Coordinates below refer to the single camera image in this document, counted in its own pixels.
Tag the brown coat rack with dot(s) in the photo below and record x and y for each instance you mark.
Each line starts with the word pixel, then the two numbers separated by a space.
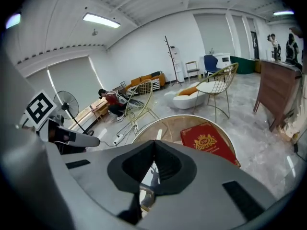
pixel 172 56

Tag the white lounge seat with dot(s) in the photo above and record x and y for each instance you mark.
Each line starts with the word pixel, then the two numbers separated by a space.
pixel 184 102

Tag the light wooden bench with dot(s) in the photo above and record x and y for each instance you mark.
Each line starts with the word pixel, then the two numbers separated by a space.
pixel 86 114

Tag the orange sofa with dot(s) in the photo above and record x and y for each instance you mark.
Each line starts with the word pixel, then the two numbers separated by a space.
pixel 146 79

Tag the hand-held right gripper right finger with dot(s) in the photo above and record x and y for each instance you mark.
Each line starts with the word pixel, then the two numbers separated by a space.
pixel 216 188

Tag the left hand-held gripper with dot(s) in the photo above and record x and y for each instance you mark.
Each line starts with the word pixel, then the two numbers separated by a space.
pixel 39 108

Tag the dark brown wooden cabinet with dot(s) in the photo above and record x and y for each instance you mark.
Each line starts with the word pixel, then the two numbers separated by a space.
pixel 275 87

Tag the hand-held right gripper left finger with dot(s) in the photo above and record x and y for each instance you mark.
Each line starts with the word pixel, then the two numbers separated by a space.
pixel 96 176

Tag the white cabinet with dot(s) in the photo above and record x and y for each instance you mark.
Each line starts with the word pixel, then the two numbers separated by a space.
pixel 221 60

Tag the wooden chair grey seat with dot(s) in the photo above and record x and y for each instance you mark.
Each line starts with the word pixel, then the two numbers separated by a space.
pixel 192 69

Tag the red hardcover book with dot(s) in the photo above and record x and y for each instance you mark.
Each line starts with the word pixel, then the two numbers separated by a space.
pixel 206 140

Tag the ceiling tube light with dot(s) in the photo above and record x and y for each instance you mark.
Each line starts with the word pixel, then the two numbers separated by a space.
pixel 13 21
pixel 283 13
pixel 100 20

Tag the orange cushion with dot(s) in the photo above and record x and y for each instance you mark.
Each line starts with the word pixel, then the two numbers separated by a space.
pixel 188 91

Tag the round wooden side table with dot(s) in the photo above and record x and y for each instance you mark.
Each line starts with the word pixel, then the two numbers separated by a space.
pixel 168 128

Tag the white water dispenser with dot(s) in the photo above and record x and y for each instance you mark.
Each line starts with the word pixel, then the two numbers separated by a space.
pixel 178 66

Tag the black white striped blanket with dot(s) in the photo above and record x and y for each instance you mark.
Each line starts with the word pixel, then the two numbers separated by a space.
pixel 154 84

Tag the white roller blind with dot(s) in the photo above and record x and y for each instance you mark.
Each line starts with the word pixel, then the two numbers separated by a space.
pixel 79 80

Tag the grey ceiling fixture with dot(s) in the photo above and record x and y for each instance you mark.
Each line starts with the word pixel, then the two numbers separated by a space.
pixel 94 32

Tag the black standing fan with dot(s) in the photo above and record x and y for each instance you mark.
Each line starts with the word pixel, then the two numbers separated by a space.
pixel 66 104

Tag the dark door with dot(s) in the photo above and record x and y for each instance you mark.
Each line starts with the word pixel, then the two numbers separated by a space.
pixel 254 44

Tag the blue chair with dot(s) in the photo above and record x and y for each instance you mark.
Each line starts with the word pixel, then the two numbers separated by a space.
pixel 211 62

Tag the white round seat cushion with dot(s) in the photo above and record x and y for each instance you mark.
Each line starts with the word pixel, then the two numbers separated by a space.
pixel 211 87

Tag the white power strip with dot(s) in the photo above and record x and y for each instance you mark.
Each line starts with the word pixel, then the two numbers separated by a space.
pixel 135 129
pixel 118 140

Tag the dark green sofa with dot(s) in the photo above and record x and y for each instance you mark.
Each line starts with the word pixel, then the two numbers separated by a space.
pixel 243 65

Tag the black power adapter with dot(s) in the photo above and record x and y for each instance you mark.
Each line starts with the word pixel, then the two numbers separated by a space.
pixel 296 147

